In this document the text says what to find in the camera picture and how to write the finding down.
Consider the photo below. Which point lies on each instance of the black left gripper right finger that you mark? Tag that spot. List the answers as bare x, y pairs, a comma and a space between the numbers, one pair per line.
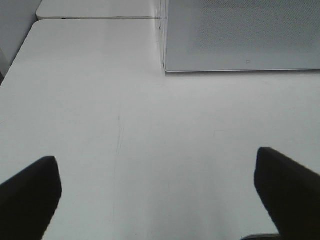
290, 193

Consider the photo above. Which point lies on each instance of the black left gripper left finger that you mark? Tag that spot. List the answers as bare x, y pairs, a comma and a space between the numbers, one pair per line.
29, 199

